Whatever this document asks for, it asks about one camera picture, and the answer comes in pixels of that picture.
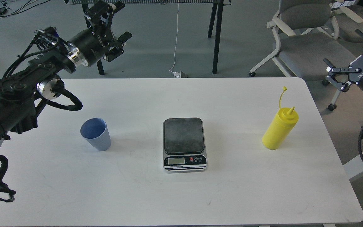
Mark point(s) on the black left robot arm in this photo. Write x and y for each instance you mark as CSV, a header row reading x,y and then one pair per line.
x,y
32,81

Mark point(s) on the blue plastic cup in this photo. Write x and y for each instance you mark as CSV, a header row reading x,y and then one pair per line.
x,y
95,131

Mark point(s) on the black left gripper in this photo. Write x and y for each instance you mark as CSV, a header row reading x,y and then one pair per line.
x,y
87,47

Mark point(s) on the digital kitchen scale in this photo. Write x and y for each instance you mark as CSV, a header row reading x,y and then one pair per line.
x,y
184,148

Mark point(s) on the yellow squeeze bottle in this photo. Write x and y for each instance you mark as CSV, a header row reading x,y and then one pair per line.
x,y
282,124

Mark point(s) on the grey office chair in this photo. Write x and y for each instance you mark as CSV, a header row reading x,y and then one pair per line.
x,y
305,32
349,19

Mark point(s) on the black legged background table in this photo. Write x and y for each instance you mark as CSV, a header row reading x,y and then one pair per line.
x,y
166,38

